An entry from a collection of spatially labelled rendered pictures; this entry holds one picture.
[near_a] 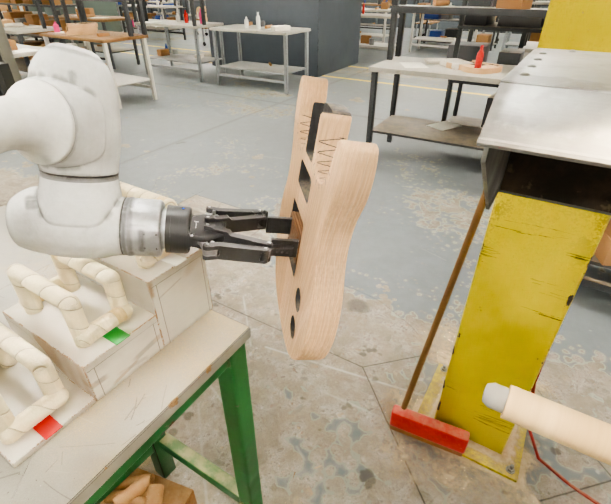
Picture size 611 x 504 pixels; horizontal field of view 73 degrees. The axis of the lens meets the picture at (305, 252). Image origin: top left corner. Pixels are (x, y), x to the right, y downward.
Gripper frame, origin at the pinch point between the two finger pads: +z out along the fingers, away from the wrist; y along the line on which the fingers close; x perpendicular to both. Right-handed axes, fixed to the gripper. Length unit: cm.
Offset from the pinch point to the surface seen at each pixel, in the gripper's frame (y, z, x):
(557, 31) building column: -34, 59, 37
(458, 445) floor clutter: -24, 84, -102
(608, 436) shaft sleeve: 43.3, 19.5, 7.5
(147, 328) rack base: -4.9, -24.6, -25.6
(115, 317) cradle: -3.8, -29.9, -21.8
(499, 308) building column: -31, 77, -39
